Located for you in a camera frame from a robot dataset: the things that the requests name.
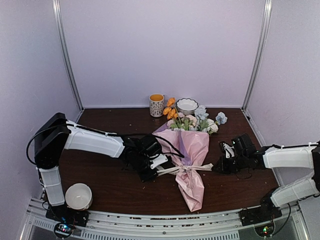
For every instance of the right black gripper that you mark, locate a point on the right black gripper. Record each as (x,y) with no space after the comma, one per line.
(223,168)

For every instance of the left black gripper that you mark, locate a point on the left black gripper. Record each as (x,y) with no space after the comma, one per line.
(145,177)

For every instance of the pink purple wrapping paper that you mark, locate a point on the pink purple wrapping paper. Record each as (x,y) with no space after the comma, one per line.
(194,145)

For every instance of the beige ribbon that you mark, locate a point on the beige ribbon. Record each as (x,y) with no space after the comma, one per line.
(179,168)

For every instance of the orange fake flower stem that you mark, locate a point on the orange fake flower stem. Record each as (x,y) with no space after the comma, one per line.
(171,112)

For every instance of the pink fake flower stem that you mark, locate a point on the pink fake flower stem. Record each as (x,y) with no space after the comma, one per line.
(189,123)

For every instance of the patterned mug with orange inside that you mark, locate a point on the patterned mug with orange inside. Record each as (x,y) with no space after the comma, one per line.
(156,105)

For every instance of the light blue fake flower stem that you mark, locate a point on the light blue fake flower stem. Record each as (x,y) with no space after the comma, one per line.
(203,117)

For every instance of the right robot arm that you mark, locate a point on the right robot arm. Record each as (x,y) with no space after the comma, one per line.
(241,153)

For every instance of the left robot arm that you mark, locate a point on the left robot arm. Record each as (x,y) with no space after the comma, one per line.
(144,152)

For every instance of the white round cup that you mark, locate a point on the white round cup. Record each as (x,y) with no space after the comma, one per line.
(79,197)

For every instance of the white scalloped bowl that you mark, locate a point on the white scalloped bowl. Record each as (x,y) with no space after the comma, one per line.
(187,106)

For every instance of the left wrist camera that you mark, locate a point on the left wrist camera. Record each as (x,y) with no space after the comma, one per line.
(157,160)

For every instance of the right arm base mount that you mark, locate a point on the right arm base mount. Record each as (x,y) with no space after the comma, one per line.
(262,221)

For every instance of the aluminium front rail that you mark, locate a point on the aluminium front rail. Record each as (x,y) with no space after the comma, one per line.
(225,225)

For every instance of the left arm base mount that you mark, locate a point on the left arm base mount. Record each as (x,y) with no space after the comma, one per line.
(67,220)

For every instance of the right aluminium frame post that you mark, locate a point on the right aluminium frame post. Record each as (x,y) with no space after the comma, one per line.
(264,30)

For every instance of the aluminium frame post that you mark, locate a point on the aluminium frame post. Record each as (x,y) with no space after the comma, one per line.
(264,30)
(65,53)

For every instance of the left aluminium frame post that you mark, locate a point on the left aluminium frame post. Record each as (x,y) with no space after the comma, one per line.
(65,53)

